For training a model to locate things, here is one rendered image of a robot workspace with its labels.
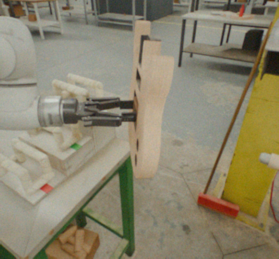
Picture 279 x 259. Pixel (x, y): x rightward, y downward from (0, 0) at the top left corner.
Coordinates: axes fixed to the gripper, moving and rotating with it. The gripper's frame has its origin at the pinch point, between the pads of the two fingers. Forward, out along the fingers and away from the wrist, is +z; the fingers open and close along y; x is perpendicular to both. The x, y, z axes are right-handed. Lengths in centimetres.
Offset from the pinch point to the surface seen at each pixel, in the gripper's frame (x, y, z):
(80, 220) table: -115, -45, -27
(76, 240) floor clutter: -106, -25, -28
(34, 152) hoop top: -21.9, -8.7, -33.9
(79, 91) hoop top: -5.1, -24.3, -18.2
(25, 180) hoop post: -25.7, 1.1, -34.9
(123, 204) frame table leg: -70, -20, 0
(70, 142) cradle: -21.3, -12.9, -21.9
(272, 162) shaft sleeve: 2.1, 26.9, 26.9
